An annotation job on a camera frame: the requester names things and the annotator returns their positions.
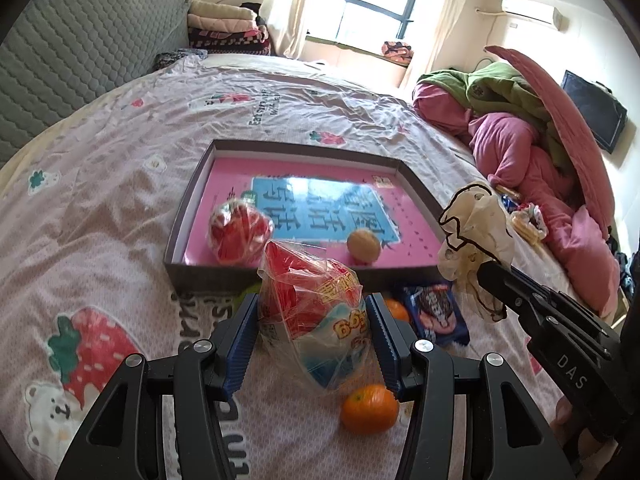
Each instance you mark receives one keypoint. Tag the blue snack wrapper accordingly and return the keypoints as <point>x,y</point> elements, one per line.
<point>509,202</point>

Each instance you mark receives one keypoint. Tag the pink book blue panel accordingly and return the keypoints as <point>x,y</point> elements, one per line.
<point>320,180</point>

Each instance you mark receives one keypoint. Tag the cream curtain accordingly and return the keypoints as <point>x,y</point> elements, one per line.
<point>445,15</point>
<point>295,5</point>

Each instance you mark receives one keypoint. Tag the green garment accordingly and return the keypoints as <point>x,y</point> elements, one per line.
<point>505,85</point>

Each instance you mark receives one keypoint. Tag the shallow grey cardboard box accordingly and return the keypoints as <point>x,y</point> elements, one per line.
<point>190,240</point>

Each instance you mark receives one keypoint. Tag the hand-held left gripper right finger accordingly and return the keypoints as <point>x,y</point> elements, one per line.
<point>381,346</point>

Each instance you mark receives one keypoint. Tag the printed strawberry bear bed sheet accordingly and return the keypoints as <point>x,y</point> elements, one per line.
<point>125,210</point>

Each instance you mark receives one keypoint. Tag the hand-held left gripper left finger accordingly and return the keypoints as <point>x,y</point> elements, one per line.
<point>244,346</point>

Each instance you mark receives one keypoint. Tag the folded patterned cloth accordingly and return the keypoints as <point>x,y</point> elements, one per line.
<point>397,51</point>

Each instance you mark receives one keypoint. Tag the walnut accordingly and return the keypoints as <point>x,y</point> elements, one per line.
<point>364,246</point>

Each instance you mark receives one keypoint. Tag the blue cookie packet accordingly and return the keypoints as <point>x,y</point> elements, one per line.
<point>437,315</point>

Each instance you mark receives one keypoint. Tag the black flat screen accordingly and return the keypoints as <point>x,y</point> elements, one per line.
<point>595,107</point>

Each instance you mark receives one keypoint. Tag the dark floral cloth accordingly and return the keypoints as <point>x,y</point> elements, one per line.
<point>180,56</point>

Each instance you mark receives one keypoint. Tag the white air conditioner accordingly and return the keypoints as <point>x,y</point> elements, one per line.
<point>530,10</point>

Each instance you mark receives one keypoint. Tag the patterned snack bag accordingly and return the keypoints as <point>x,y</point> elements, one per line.
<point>529,221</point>

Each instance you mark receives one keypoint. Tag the person's right hand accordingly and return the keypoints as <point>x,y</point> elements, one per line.
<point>565,414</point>

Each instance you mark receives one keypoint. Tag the dusty pink round cushion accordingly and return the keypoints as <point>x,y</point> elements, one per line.
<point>565,125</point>

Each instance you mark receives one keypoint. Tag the pink quilt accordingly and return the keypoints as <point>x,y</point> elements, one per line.
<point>515,150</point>

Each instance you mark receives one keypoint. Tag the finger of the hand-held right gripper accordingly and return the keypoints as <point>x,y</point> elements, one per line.
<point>520,282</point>
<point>505,295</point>

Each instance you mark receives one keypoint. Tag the window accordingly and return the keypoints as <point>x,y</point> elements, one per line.
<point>372,0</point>

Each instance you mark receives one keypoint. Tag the orange tangerine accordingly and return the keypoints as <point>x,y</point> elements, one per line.
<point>370,409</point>
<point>398,311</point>

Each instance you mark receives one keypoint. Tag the grey quilted headboard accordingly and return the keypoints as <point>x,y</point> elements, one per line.
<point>75,45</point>

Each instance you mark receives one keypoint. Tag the wrapped egg toy red white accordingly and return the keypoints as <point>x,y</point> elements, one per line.
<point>240,230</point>

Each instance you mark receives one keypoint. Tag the egg toy blue side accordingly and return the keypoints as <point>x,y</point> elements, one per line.
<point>315,310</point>

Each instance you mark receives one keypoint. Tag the dark checkered folded blanket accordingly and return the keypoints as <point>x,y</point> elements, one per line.
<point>230,42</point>

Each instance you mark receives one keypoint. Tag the beige folded blanket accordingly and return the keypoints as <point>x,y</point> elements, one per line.
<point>220,10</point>

